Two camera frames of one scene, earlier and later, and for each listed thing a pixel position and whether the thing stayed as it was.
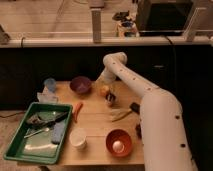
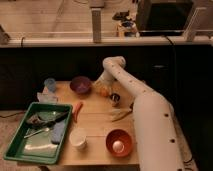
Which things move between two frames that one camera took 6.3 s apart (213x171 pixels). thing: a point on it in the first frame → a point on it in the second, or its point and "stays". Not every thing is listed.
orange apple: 104,89 stays
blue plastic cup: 50,84 stays
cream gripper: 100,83 stays
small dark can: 110,99 → 115,98
